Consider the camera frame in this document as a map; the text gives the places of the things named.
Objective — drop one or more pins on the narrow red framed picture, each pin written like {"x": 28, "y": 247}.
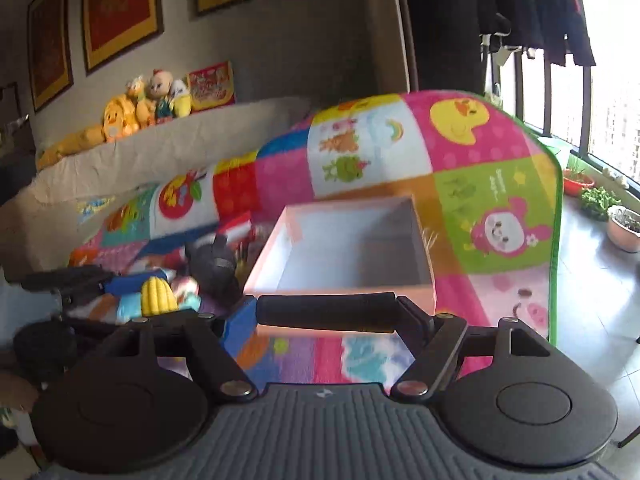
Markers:
{"x": 50, "y": 40}

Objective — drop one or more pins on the green leafy plant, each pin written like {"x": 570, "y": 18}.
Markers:
{"x": 599, "y": 202}

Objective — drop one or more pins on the yellow duck plush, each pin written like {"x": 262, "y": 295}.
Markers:
{"x": 119, "y": 117}

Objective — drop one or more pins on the baby doll plush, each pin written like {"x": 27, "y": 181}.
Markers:
{"x": 160, "y": 92}

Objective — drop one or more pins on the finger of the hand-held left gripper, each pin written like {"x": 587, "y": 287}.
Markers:
{"x": 70, "y": 277}
{"x": 90, "y": 326}

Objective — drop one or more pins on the banana plush toy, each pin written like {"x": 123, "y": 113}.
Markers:
{"x": 181, "y": 102}

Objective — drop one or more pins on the long yellow plush pillow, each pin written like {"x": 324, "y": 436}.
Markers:
{"x": 70, "y": 147}

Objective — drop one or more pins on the dry straw tuft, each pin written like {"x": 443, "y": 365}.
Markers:
{"x": 431, "y": 239}

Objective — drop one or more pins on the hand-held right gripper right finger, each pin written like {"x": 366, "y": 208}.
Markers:
{"x": 440, "y": 335}

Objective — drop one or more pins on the round white plant pot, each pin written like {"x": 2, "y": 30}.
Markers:
{"x": 624, "y": 232}

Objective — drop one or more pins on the colourful toy carton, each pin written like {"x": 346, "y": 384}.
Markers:
{"x": 212, "y": 87}

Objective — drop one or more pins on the yellow toy corn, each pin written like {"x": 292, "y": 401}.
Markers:
{"x": 159, "y": 297}

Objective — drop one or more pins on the red plant pot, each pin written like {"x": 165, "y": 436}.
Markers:
{"x": 577, "y": 182}

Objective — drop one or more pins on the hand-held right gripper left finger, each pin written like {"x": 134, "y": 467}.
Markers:
{"x": 210, "y": 325}

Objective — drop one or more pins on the dark curtain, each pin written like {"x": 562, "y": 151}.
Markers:
{"x": 440, "y": 20}

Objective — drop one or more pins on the colourful printed play mat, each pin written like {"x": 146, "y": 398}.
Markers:
{"x": 475, "y": 175}

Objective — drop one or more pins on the dark hanging clothes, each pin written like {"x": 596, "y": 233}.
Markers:
{"x": 530, "y": 0}

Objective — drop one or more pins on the orange plush animal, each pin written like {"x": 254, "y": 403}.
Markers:
{"x": 139, "y": 105}

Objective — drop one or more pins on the pink cardboard box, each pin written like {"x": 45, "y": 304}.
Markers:
{"x": 350, "y": 240}

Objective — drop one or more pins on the black plush toy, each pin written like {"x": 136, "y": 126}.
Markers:
{"x": 212, "y": 270}

